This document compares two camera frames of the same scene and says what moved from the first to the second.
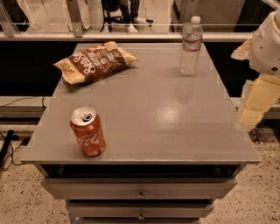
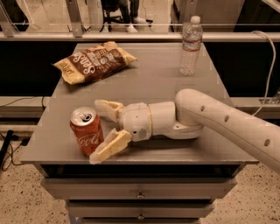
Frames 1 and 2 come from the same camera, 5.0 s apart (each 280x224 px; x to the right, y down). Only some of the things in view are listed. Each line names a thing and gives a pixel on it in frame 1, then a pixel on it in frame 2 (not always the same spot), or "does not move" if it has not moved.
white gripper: [266, 48] → [136, 120]
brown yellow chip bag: [94, 61] does not move
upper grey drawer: [139, 188] does not move
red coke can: [88, 130] does not move
